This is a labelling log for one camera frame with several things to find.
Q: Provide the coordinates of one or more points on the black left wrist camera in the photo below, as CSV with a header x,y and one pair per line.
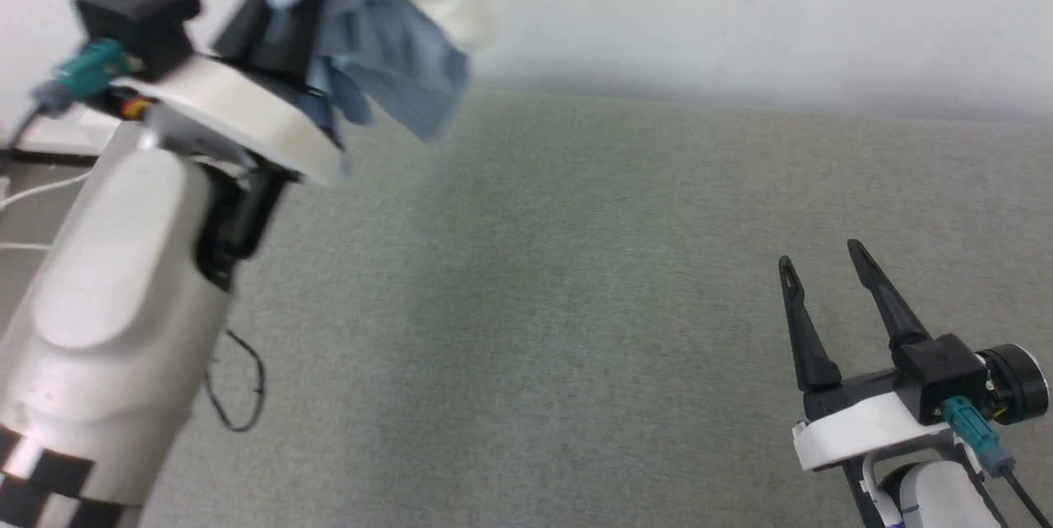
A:
x,y
136,14

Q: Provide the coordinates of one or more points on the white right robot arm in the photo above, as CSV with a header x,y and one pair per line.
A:
x,y
938,499

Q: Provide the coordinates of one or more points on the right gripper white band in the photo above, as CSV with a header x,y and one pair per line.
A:
x,y
855,425

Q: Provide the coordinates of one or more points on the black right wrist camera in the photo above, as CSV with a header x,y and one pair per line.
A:
x,y
938,372

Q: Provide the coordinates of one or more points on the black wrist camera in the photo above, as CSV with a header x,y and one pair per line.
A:
x,y
136,14
938,372

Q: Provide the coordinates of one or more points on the grey-green fabric sofa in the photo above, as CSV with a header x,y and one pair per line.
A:
x,y
535,306

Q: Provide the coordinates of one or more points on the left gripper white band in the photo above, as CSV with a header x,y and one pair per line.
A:
x,y
238,113

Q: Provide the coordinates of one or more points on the light blue polo garment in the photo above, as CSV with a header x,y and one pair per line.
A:
x,y
395,59

